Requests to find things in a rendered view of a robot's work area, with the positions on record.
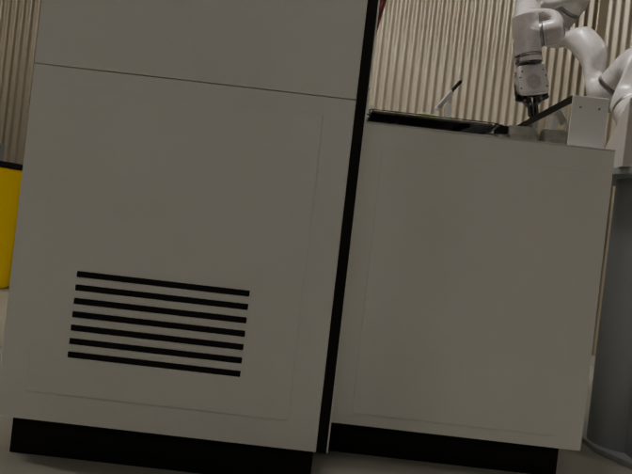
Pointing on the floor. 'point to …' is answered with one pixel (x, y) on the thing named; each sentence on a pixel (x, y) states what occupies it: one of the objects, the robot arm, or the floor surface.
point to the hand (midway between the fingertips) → (532, 112)
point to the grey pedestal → (614, 339)
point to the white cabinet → (470, 299)
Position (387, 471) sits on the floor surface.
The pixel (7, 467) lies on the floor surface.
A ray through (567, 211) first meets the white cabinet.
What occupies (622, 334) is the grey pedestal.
